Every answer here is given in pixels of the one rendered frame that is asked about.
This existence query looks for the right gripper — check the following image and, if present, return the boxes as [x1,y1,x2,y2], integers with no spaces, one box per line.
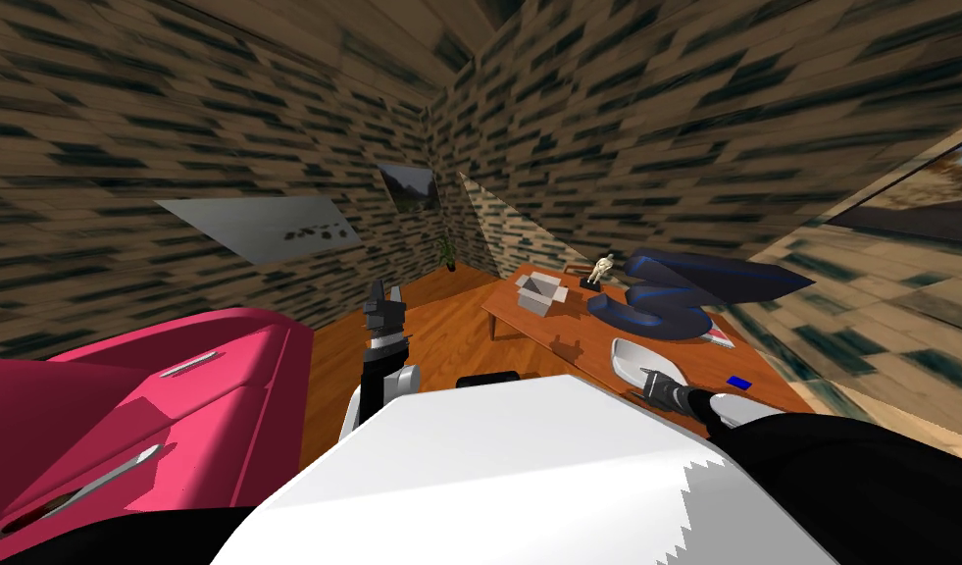
[640,367,692,415]

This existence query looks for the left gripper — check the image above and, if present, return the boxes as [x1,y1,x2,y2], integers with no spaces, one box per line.
[362,278,409,340]

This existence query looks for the white bowl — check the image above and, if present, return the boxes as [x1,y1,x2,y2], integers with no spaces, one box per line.
[609,336,690,393]

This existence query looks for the dark blue curved object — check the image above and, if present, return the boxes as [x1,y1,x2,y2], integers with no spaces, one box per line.
[587,248,816,343]

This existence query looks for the brown wooden table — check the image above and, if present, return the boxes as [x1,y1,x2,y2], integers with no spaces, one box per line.
[480,262,816,440]

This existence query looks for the beige figure statuette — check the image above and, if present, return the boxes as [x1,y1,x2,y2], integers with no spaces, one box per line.
[580,253,618,294]

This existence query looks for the white open box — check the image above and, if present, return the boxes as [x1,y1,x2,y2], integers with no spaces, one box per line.
[515,270,571,319]

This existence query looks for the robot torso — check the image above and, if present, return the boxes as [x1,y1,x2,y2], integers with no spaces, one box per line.
[209,372,842,565]

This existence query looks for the pink drawer cabinet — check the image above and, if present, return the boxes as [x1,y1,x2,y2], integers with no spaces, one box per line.
[0,305,317,554]

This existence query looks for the window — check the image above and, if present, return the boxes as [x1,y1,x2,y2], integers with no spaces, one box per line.
[824,131,962,249]

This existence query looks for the dark landscape wall picture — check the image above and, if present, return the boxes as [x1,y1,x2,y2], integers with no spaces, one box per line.
[374,162,443,216]

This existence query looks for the grey wall picture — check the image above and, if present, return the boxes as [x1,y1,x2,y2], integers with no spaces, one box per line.
[154,195,364,268]

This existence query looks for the grey bar drawer handle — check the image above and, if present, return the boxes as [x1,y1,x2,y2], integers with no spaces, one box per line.
[0,442,167,544]
[159,350,220,379]

